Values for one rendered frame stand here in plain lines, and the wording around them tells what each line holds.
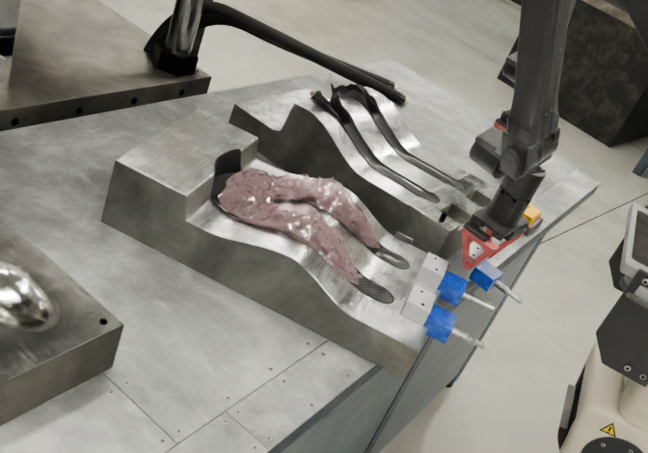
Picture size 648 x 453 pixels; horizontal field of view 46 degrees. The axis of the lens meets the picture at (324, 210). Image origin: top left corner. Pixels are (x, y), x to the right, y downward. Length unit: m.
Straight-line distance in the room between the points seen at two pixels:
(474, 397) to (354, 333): 1.44
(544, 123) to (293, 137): 0.49
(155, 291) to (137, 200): 0.14
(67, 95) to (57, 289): 0.66
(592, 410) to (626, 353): 0.13
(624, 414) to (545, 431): 1.28
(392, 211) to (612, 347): 0.43
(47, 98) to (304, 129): 0.48
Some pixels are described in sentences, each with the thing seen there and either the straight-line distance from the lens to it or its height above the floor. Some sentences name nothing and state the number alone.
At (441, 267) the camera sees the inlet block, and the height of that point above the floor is 0.88.
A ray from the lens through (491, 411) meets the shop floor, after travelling 2.48.
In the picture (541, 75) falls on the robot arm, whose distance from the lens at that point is 1.11.
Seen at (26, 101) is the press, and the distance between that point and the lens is 1.48.
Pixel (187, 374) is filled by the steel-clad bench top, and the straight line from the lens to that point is 0.97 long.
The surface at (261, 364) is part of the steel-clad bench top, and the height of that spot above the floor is 0.80.
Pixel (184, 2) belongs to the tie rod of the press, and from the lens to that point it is 1.69.
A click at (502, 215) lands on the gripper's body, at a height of 0.95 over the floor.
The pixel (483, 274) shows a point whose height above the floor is 0.84.
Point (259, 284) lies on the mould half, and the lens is 1.09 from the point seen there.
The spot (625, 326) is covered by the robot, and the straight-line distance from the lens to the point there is 1.17.
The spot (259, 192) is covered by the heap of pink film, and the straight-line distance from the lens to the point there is 1.14.
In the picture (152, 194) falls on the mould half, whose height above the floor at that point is 0.89.
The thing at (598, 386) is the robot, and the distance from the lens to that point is 1.32.
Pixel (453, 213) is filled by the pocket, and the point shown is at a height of 0.87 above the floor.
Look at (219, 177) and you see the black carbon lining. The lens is 1.22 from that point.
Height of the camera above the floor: 1.48
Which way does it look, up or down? 29 degrees down
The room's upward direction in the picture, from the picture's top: 23 degrees clockwise
